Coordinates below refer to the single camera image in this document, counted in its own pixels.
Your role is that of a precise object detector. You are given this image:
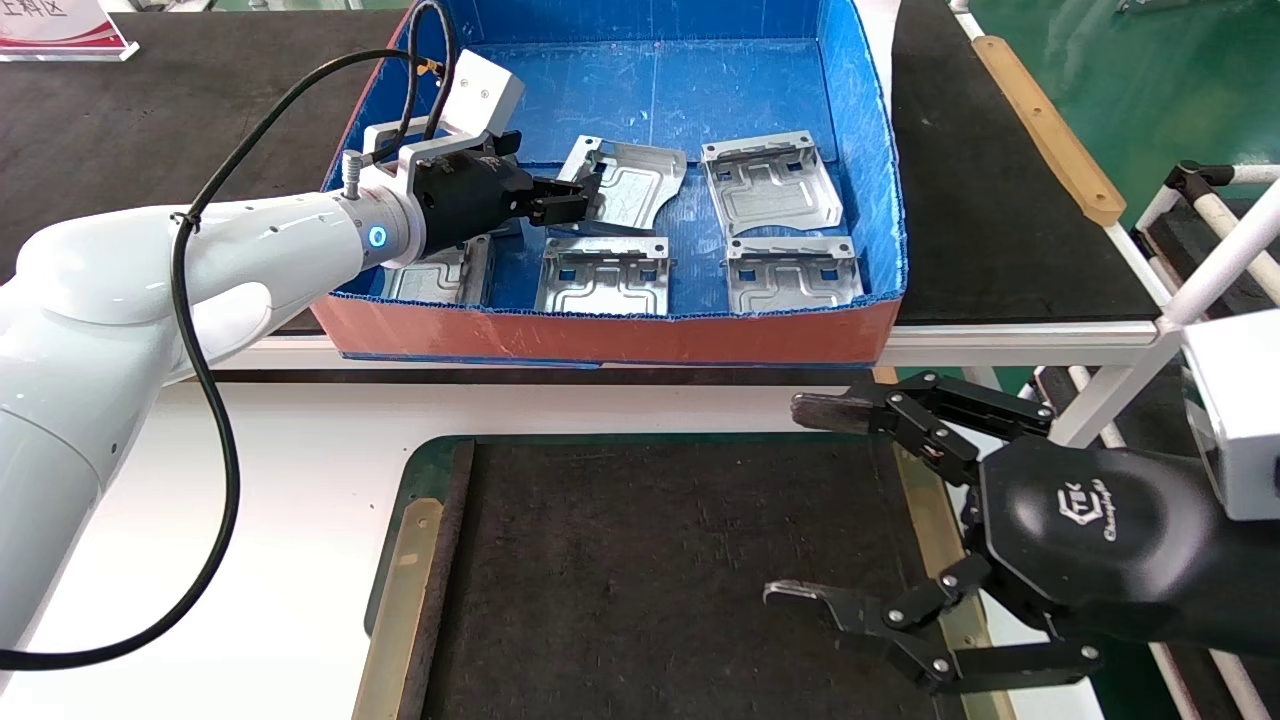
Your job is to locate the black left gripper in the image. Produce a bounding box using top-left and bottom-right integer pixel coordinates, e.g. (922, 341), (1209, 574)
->
(413, 152), (606, 253)

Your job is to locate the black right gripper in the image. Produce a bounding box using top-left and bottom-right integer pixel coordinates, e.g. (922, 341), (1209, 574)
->
(763, 371), (1280, 697)

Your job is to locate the blue corrugated box red outside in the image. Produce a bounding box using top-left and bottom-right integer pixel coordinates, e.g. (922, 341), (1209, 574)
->
(310, 0), (909, 368)

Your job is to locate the tan strip along tray edge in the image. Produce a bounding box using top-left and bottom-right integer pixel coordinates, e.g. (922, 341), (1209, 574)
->
(893, 440), (1016, 720)

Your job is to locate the black tray mat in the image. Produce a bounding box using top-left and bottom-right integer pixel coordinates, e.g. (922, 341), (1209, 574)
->
(420, 440), (966, 720)

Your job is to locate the dark green tray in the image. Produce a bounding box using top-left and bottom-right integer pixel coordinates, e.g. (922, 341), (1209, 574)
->
(365, 432), (901, 641)

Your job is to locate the large black table mat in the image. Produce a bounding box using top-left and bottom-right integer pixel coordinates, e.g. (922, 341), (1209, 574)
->
(0, 0), (1161, 338)

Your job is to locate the black cart mat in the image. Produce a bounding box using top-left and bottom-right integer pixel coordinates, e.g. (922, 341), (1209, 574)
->
(1140, 198), (1280, 316)

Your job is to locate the long tan wooden strip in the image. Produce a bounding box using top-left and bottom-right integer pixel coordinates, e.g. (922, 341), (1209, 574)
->
(972, 36), (1128, 228)

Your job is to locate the red and white sign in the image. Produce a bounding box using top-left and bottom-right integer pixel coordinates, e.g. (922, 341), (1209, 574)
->
(0, 0), (141, 63)

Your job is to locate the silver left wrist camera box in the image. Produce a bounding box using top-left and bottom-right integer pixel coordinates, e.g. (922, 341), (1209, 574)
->
(362, 50), (526, 197)

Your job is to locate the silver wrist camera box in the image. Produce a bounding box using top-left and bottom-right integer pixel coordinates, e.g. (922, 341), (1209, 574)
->
(1180, 308), (1280, 523)
(362, 50), (526, 197)

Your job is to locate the white table edge rail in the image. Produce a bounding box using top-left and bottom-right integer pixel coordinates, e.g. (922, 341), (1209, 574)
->
(205, 318), (1186, 373)

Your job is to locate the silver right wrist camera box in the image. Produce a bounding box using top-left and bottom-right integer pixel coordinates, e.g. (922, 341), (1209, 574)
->
(1180, 308), (1280, 523)

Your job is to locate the white pipe rack frame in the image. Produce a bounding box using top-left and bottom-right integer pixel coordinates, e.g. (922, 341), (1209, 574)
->
(1030, 160), (1280, 720)

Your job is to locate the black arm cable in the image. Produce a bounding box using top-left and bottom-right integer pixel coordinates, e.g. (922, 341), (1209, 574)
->
(0, 0), (459, 671)

